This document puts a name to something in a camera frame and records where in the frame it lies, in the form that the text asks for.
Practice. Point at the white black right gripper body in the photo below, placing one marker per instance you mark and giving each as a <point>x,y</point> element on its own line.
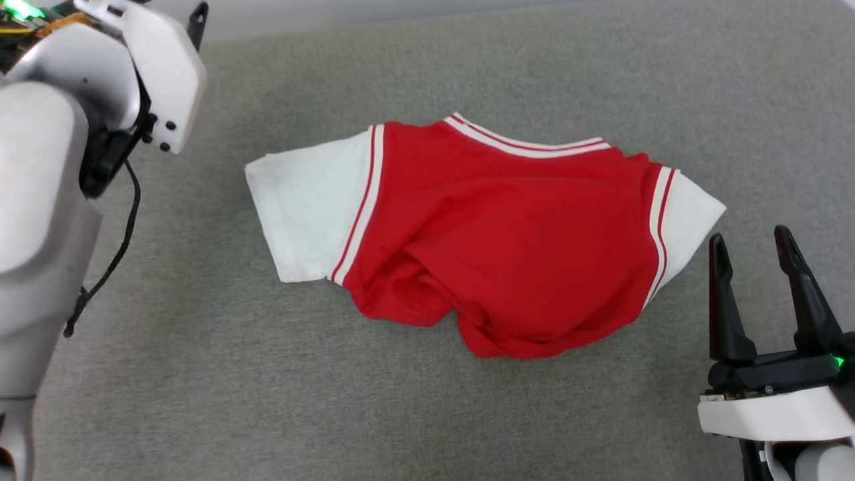
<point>781,411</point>

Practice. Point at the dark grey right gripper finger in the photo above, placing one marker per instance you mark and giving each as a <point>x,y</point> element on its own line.
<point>725,321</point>
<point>811,307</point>

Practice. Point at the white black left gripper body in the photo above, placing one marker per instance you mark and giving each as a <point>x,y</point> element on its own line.
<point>170,80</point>

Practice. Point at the red white-sleeved t-shirt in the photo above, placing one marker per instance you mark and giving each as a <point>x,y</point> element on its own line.
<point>521,247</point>

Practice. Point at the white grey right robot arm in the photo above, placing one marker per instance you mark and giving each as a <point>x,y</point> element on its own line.
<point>821,464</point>

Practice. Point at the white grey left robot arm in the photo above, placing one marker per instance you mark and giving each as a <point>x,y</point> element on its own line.
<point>40,220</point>

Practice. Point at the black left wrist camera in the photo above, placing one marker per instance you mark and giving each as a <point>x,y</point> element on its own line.
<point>198,23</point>

